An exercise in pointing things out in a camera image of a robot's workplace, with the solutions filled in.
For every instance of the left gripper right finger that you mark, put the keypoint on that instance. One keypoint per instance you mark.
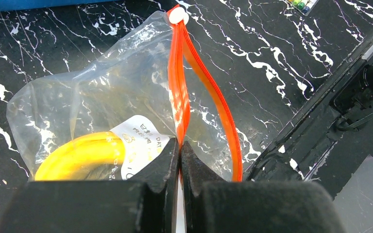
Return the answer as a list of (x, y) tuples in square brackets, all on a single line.
[(214, 205)]

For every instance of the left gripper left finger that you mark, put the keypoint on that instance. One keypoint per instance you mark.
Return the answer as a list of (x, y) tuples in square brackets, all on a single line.
[(144, 203)]

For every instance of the yellow toy banana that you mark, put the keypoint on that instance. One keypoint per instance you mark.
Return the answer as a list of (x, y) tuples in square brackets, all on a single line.
[(77, 158)]

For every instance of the clear orange zip bag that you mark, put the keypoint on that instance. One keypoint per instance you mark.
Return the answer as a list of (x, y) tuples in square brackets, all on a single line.
[(148, 88)]

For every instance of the coloured marker pack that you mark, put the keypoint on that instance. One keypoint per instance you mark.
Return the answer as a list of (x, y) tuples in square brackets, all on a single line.
[(303, 6)]

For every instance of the blue plastic bin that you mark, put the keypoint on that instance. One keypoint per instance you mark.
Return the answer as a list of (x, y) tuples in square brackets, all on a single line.
[(10, 5)]

